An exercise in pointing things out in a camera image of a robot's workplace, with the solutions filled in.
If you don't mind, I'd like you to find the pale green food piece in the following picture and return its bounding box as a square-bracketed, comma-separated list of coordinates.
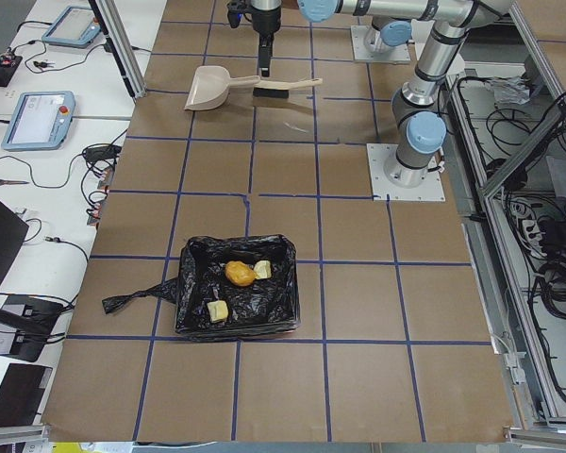
[253, 260, 272, 279]

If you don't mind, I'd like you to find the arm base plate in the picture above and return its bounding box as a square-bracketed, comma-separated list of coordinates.
[350, 25, 411, 64]
[367, 143, 445, 202]

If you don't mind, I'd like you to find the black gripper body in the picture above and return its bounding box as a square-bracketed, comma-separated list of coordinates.
[226, 0, 282, 59]

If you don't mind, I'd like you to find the white plastic dustpan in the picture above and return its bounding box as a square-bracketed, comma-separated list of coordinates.
[185, 65, 261, 111]

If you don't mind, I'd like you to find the brown potato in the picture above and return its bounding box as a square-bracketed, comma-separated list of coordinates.
[225, 260, 257, 287]

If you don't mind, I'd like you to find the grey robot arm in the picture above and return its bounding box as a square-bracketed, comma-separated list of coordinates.
[363, 16, 412, 54]
[295, 1, 513, 188]

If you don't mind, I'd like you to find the orange bread chunk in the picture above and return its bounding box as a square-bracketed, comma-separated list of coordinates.
[207, 300, 229, 324]

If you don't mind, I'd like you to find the aluminium frame post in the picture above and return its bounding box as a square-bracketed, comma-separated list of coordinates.
[89, 0, 146, 100]

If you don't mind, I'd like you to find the far blue teach pendant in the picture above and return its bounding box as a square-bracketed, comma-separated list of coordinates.
[42, 6, 101, 48]

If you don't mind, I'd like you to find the bin with black bag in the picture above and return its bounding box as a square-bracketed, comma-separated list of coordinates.
[102, 235, 301, 342]

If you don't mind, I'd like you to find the blue teach pendant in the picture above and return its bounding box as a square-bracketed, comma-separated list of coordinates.
[1, 91, 76, 151]
[42, 6, 101, 48]

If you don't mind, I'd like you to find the near blue teach pendant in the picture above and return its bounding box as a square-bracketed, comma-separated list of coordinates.
[1, 91, 76, 151]

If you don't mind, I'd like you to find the black power adapter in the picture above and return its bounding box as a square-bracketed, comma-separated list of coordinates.
[82, 144, 122, 162]

